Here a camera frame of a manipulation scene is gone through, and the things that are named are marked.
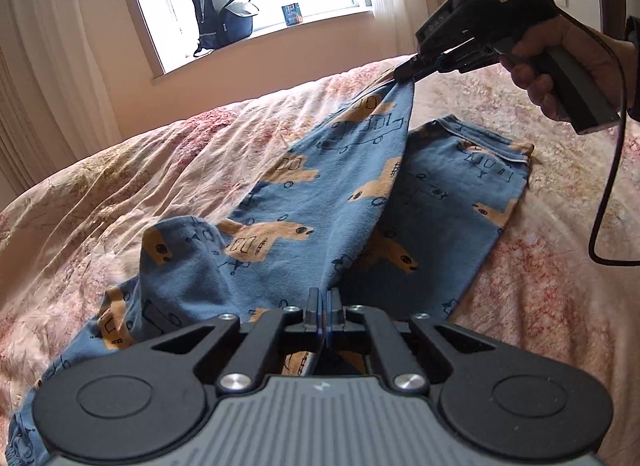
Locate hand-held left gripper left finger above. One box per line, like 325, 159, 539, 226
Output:
117, 288, 326, 395

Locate person's right forearm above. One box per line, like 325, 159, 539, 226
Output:
620, 16, 640, 123

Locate floral bed blanket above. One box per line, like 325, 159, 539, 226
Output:
0, 53, 640, 466

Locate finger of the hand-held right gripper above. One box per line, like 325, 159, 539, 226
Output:
392, 44, 501, 82

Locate person's right hand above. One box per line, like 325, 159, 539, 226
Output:
499, 16, 632, 124

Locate dark blue backpack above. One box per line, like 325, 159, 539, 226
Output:
190, 0, 261, 57

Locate white window sill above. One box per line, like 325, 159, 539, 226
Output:
150, 4, 377, 82

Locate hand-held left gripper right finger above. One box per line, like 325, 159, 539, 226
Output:
325, 288, 508, 395

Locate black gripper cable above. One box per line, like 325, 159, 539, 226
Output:
565, 20, 640, 267

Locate blue patterned pants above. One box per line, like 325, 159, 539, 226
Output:
7, 76, 535, 466

